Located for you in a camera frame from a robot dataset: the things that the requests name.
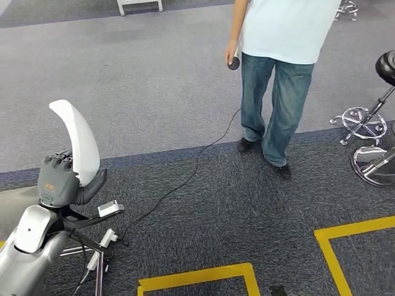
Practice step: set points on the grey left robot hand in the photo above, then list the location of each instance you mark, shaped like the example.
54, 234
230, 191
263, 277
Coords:
58, 184

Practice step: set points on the white plastic mirror cover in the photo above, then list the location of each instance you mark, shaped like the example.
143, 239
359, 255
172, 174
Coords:
83, 147

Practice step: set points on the black round handheld controller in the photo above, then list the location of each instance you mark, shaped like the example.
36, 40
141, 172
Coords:
233, 63

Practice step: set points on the metal workbench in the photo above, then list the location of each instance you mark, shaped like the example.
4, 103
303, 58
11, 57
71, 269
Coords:
15, 208

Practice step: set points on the white bench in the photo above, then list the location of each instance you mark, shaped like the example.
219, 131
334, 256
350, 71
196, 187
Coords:
121, 9

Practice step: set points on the person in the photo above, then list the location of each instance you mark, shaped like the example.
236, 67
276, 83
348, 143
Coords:
287, 32

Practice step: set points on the black stool chrome base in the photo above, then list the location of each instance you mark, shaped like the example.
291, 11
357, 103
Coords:
387, 67

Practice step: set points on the black camera bracket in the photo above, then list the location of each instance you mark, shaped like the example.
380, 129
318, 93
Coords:
83, 222

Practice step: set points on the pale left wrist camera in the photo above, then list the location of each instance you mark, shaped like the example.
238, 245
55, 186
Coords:
110, 208

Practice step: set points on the chrome stanchion post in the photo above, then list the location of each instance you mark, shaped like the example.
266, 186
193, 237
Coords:
367, 163

